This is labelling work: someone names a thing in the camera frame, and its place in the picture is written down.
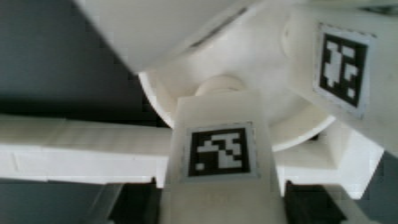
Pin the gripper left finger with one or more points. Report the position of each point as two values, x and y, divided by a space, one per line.
127 204

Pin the white stool leg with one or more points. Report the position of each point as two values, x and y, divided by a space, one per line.
154 28
342 47
221 187

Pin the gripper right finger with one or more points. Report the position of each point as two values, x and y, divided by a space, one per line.
319 205

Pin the white round stool seat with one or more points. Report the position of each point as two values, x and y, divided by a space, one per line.
243 53

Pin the white U-shaped fence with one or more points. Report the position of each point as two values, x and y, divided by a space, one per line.
99 153

